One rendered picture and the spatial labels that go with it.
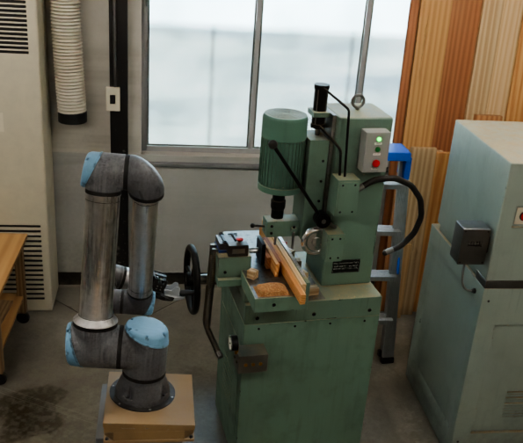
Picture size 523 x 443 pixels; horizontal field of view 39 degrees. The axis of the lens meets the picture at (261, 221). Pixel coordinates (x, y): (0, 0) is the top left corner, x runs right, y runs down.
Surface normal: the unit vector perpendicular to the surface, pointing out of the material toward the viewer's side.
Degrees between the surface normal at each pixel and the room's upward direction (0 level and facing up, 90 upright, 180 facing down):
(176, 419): 4
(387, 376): 0
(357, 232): 90
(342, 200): 90
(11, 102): 90
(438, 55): 87
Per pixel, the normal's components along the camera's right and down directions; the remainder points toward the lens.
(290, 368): 0.25, 0.40
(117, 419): 0.12, -0.92
